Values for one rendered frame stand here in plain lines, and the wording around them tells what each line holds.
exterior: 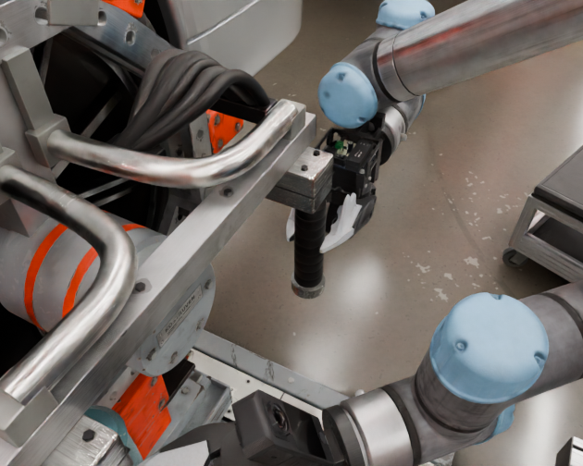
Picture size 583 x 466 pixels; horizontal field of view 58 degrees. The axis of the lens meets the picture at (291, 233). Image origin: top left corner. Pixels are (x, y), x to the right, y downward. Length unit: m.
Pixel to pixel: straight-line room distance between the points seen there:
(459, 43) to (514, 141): 1.85
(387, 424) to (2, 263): 0.39
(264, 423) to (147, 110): 0.30
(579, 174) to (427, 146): 0.74
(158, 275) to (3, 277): 0.22
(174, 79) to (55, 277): 0.22
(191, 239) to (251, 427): 0.15
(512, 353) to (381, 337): 1.17
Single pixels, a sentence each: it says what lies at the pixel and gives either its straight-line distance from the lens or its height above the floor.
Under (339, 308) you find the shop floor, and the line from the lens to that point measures 1.61.
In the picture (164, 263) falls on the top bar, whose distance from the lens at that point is 0.42.
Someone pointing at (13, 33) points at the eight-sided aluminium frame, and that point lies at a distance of 0.50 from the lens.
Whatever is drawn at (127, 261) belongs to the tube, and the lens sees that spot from 0.38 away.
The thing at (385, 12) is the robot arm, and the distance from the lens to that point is 0.75.
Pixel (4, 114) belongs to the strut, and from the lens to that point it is 0.51.
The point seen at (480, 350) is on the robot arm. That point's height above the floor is 0.96.
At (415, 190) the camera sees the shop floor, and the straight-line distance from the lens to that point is 2.03.
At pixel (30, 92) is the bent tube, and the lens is 0.51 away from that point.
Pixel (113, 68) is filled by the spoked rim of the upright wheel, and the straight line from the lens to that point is 0.72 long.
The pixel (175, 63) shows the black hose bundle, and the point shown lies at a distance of 0.53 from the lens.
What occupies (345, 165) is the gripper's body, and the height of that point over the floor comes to 0.89.
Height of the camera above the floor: 1.28
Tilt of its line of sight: 45 degrees down
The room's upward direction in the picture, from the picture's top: straight up
